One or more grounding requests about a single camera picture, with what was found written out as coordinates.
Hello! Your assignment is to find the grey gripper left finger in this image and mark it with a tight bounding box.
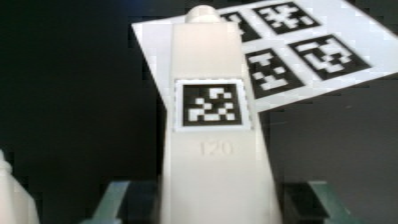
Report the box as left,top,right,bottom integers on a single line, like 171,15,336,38
79,181,158,224

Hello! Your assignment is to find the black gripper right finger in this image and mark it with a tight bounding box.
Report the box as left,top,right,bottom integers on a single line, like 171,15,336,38
283,181,356,224

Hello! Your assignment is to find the white leg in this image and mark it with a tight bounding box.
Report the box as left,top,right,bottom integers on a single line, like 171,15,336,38
0,150,39,224
158,5,283,224

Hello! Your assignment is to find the white marker base plate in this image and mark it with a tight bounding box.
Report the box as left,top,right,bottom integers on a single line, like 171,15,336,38
132,0,398,111

